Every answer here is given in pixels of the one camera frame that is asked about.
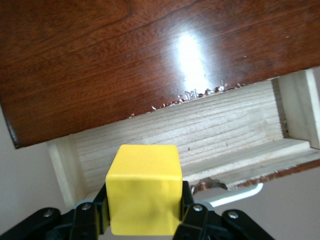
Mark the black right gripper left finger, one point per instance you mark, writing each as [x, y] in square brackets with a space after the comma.
[85, 220]

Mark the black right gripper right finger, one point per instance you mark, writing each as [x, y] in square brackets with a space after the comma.
[200, 222]

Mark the yellow wooden cube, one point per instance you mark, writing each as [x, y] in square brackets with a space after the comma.
[143, 195]

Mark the light wood drawer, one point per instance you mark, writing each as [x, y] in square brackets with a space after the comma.
[212, 125]

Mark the dark brown wooden cabinet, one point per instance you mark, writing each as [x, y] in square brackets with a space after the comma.
[100, 62]

